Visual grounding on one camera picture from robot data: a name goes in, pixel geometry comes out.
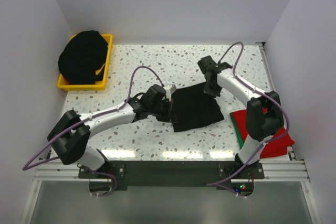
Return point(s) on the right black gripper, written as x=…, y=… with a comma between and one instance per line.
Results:
x=210, y=87

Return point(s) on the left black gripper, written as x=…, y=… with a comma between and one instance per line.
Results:
x=166, y=111

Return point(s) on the black t shirt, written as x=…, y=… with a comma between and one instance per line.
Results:
x=194, y=109

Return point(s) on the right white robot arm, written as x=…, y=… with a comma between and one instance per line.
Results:
x=264, y=118

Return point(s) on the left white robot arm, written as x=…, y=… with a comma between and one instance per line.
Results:
x=70, y=136

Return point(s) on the black shirts pile in bin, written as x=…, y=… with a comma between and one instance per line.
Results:
x=82, y=61

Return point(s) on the folded green t shirt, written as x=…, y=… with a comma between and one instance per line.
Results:
x=238, y=120

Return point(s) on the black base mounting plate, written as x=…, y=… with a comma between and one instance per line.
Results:
x=119, y=175

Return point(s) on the yellow plastic bin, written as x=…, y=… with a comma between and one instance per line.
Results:
x=99, y=85

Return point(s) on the folded red t shirt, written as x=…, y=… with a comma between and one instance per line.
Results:
x=277, y=148

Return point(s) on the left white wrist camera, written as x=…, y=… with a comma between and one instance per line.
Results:
x=170, y=89

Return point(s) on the aluminium extrusion rail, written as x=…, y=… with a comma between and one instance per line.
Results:
x=270, y=171

